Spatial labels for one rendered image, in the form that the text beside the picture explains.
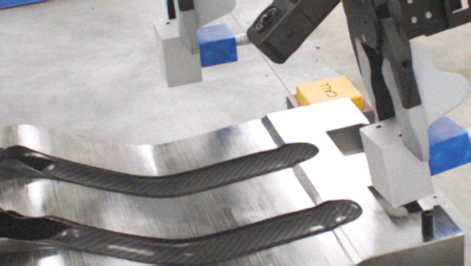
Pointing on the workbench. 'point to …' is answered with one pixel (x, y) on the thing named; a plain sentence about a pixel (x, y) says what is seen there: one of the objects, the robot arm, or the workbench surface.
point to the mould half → (229, 195)
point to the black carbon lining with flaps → (9, 168)
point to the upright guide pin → (427, 222)
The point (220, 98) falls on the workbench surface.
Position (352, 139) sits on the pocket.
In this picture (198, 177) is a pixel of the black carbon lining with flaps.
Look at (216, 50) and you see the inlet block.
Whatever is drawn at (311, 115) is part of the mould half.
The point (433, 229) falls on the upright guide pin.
